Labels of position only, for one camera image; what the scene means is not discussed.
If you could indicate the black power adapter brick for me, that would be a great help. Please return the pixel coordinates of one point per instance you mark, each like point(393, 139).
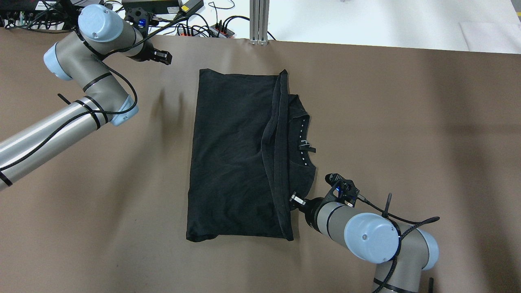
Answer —
point(157, 7)

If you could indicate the aluminium frame post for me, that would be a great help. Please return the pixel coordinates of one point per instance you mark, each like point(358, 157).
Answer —
point(259, 15)

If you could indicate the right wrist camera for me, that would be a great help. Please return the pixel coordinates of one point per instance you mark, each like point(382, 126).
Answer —
point(342, 190)

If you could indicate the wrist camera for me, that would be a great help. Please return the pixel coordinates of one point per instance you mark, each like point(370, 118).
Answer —
point(140, 19)
point(342, 190)

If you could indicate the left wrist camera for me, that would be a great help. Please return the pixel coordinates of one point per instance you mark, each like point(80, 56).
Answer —
point(140, 19)

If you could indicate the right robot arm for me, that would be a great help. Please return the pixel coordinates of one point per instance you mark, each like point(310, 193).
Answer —
point(400, 251)

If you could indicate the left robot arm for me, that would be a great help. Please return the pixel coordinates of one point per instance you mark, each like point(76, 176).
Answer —
point(80, 57)

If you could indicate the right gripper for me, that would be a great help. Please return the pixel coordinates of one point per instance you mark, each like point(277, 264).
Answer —
point(311, 206)

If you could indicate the power strip with red switches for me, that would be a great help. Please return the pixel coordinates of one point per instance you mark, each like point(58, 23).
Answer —
point(215, 31)

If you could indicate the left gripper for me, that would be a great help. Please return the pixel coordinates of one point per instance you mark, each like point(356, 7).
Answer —
point(147, 53)

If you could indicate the white paper sheet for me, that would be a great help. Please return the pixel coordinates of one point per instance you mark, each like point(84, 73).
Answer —
point(492, 37)

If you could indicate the black graphic t-shirt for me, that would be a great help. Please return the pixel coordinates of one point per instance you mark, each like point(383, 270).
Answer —
point(250, 155)

